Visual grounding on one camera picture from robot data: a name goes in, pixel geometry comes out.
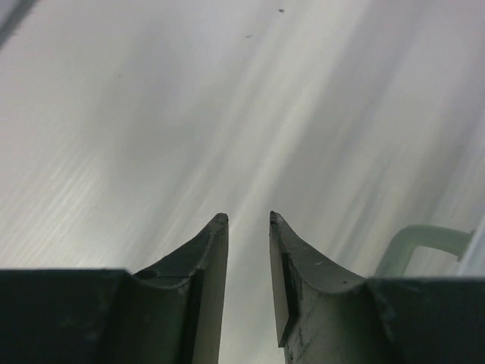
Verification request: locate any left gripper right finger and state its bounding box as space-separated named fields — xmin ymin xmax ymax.
xmin=269 ymin=212 xmax=383 ymax=363

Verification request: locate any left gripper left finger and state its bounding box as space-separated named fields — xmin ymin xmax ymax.
xmin=113 ymin=213 xmax=229 ymax=363

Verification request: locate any green cantilever tool box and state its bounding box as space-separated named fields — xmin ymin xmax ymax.
xmin=374 ymin=224 xmax=475 ymax=277

